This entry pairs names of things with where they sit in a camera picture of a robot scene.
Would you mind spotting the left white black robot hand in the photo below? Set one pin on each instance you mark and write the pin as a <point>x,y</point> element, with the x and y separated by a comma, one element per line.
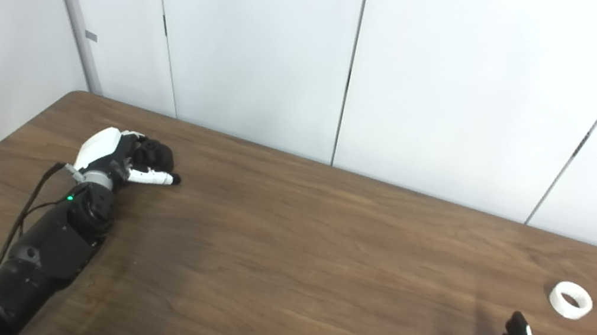
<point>103,151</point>

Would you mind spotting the round black part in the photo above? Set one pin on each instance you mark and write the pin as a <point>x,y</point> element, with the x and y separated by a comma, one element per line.
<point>157,154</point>

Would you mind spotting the grey wall corner post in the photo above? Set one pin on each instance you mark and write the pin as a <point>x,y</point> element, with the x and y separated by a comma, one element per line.
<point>69,5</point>

